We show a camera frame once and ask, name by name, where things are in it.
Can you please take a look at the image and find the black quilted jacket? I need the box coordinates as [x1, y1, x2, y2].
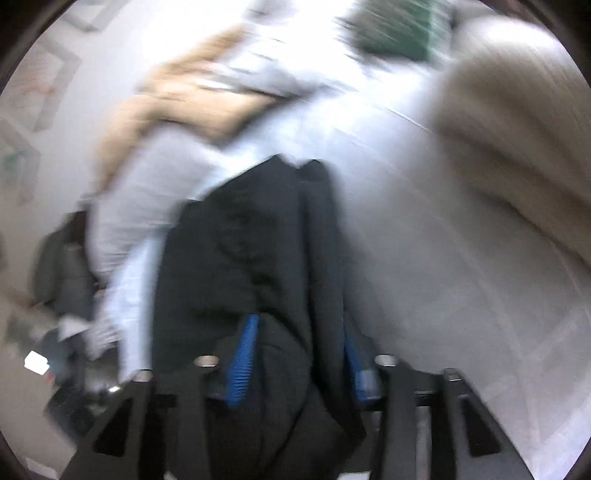
[151, 156, 375, 479]

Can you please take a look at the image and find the dark grey padded garment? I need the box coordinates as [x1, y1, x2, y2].
[31, 209, 99, 321]

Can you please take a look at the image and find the white grid bed cover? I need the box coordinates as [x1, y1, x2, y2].
[91, 59, 591, 480]

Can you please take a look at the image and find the light grey pillow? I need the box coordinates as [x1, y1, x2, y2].
[85, 115, 288, 287]

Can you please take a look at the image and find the tan fleece blanket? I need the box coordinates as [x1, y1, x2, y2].
[96, 24, 276, 192]

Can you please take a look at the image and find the beige folded towel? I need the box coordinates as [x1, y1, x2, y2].
[434, 16, 590, 259]

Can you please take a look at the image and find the white patterned pillow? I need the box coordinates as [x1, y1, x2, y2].
[213, 1, 363, 98]

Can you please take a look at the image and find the green leaf-pattern cushion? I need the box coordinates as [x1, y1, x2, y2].
[349, 0, 454, 64]

